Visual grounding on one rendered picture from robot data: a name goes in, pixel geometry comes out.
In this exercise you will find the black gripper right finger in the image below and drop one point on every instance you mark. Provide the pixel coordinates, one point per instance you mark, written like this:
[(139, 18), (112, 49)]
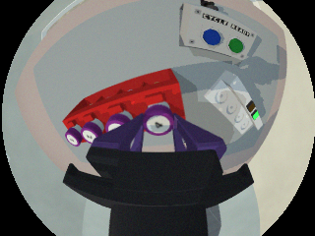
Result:
[(195, 137)]

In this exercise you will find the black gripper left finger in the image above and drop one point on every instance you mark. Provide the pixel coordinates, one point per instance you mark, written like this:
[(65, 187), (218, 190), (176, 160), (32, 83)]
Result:
[(121, 137)]

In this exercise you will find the grey flat mat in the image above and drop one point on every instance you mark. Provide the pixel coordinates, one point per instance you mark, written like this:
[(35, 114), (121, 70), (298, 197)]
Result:
[(142, 37)]

